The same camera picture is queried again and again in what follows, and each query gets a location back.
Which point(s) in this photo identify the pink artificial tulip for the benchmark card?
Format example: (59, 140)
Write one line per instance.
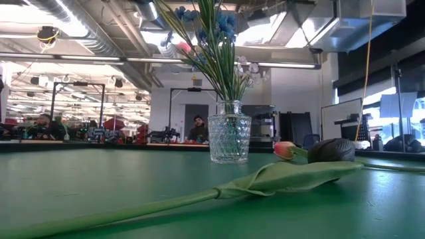
(284, 150)
(184, 47)

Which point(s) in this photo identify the blue artificial flower bunch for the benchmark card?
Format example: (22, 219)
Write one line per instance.
(186, 14)
(225, 23)

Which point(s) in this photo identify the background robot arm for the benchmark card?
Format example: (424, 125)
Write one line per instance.
(166, 134)

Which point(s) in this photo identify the clear textured glass vase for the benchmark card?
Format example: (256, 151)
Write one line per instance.
(229, 139)

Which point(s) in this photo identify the person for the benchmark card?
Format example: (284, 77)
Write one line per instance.
(199, 131)
(44, 124)

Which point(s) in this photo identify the grey door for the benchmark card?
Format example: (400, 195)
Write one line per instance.
(191, 111)

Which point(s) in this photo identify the black upright panels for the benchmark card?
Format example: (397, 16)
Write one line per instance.
(295, 127)

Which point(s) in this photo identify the green artificial tulip stem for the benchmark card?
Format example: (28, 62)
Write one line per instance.
(282, 177)

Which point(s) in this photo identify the red fabric cover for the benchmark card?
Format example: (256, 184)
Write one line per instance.
(114, 125)

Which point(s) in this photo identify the blue office chair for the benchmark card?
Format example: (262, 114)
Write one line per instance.
(312, 139)

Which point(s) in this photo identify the whiteboard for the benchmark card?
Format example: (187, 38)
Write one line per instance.
(338, 119)

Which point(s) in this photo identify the black perforated rack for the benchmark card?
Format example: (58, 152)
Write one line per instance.
(347, 127)

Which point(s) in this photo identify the dark bottle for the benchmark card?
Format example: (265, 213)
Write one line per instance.
(378, 144)

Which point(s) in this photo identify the white paper sheet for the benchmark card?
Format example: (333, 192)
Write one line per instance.
(398, 104)

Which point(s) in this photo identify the black round ceiling device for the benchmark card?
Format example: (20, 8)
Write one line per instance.
(46, 34)

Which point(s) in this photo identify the black bag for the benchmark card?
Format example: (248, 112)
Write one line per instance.
(401, 144)

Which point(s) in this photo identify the black metal frame stand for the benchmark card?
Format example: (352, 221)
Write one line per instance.
(194, 89)
(80, 83)

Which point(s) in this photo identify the black table edge rail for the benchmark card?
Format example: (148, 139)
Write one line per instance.
(99, 147)

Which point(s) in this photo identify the black ceiling camera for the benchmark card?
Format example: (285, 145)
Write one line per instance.
(315, 50)

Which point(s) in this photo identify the silver round ventilation duct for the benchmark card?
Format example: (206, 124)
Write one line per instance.
(96, 36)

